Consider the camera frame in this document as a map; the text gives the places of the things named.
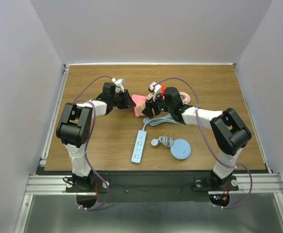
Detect small pink charger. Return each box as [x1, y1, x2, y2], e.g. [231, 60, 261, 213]
[146, 94, 153, 100]

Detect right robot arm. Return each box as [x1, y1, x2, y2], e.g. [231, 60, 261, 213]
[138, 87, 252, 190]

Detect pink coiled cable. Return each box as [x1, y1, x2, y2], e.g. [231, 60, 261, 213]
[179, 91, 192, 105]

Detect red cube socket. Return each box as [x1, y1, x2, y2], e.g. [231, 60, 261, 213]
[161, 85, 167, 94]

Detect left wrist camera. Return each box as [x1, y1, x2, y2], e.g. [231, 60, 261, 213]
[111, 78, 126, 93]

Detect blue power strip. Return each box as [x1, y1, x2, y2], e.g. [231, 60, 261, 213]
[131, 114, 178, 164]

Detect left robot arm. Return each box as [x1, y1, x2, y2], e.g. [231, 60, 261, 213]
[56, 79, 136, 192]

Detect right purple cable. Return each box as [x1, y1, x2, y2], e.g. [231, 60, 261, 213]
[156, 77, 254, 210]

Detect blue round socket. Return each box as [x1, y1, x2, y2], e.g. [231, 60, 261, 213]
[151, 136, 191, 160]

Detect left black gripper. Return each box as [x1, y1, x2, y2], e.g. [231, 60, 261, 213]
[111, 90, 136, 110]

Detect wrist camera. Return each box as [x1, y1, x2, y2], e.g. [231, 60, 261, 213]
[111, 78, 126, 93]
[148, 82, 161, 100]

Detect pink triangular socket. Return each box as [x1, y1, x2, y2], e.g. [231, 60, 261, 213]
[131, 95, 146, 118]

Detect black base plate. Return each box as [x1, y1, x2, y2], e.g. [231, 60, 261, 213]
[63, 170, 239, 203]

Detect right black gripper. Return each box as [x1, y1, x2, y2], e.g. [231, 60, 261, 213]
[141, 91, 173, 118]

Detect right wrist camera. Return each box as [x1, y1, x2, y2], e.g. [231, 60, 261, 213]
[148, 82, 161, 100]

